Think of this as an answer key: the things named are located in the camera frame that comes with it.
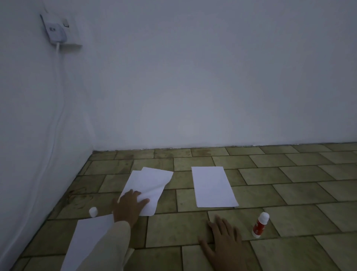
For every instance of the person's left forearm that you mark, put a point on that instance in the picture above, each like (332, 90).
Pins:
(111, 248)

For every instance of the red and white glue stick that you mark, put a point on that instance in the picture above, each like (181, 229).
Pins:
(259, 227)

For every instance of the white glue stick cap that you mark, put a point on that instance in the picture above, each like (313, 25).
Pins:
(93, 212)

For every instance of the white wall socket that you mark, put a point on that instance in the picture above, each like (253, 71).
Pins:
(74, 33)

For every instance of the person's left hand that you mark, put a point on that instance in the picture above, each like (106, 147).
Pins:
(127, 208)

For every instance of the person's right hand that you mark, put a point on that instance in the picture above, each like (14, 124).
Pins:
(227, 251)

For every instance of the white plug adapter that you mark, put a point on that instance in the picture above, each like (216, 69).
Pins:
(55, 32)

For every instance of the single white paper sheet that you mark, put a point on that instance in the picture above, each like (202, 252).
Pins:
(156, 184)
(83, 240)

